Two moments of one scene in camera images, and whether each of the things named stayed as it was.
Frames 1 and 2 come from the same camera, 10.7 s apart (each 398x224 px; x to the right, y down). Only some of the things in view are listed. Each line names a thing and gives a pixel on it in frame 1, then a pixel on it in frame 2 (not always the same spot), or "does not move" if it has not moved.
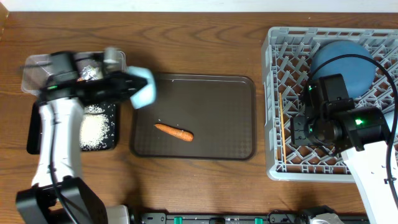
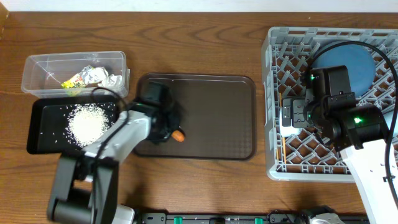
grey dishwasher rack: (286, 55) does not move
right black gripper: (298, 136) to (295, 107)
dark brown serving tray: (197, 117) does not move
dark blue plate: (358, 74) does not move
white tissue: (90, 73) does not move
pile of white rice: (94, 127) does not move
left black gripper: (123, 83) to (176, 122)
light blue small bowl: (146, 96) to (287, 130)
